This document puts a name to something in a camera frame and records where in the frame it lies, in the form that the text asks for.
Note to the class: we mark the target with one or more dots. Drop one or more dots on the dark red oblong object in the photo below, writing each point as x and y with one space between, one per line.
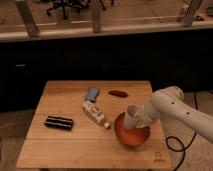
118 93

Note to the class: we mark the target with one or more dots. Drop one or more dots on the black rectangular box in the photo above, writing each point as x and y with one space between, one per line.
59 122

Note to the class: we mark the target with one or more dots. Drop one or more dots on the grey metal frame post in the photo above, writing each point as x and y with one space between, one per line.
96 15
27 18
190 13

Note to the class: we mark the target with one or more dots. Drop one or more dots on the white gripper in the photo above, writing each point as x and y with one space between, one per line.
146 115

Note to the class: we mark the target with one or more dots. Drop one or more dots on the wooden table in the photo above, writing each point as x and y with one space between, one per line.
86 145

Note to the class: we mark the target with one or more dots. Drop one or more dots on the white plastic bottle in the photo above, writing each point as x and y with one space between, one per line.
95 114

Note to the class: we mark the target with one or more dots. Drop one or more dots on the black office chair base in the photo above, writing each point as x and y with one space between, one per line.
77 4

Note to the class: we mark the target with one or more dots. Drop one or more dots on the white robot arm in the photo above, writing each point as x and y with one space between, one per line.
169 101

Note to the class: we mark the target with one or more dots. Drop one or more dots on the orange ceramic bowl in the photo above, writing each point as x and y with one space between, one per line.
133 137

